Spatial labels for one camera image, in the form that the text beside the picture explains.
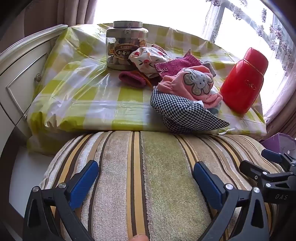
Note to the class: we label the purple box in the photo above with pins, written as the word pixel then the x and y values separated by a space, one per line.
pixel 282 141

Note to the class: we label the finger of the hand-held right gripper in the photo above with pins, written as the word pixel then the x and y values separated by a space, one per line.
pixel 254 170
pixel 271 155

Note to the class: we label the taupe curtain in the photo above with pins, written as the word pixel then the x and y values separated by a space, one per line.
pixel 46 14
pixel 281 126

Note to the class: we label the person's left hand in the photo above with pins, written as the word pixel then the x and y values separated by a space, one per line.
pixel 139 238

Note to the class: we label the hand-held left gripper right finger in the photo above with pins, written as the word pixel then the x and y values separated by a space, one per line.
pixel 208 185

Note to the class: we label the black white houndstooth cloth hat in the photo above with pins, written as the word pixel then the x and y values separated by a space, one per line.
pixel 185 113

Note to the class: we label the clear jar with metal lid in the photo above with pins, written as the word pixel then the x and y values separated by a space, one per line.
pixel 124 46

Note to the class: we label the yellow-green checked plastic tablecloth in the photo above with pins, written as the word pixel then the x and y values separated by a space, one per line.
pixel 92 92

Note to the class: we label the red thermos flask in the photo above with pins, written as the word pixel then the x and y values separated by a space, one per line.
pixel 242 81

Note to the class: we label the round metal cabinet knob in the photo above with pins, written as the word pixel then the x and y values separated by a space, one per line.
pixel 37 77

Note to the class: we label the white cherry print cloth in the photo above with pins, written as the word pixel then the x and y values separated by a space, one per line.
pixel 143 58

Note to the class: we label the floral lace curtain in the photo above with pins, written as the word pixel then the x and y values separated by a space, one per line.
pixel 272 34

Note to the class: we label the striped seat cushion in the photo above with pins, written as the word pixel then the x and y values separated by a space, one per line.
pixel 161 173

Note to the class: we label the red and white printed scarf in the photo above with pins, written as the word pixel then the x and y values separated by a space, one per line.
pixel 159 49

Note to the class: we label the grey cloth pouch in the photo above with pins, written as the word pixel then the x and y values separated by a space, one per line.
pixel 211 68

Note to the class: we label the white cabinet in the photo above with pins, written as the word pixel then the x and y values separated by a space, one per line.
pixel 23 76

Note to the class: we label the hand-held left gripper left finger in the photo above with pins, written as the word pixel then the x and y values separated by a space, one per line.
pixel 84 183

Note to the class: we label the pink cloth with grey patch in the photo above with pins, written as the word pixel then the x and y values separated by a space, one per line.
pixel 175 85

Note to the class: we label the magenta knit glove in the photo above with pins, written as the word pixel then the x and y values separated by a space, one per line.
pixel 178 66
pixel 131 78

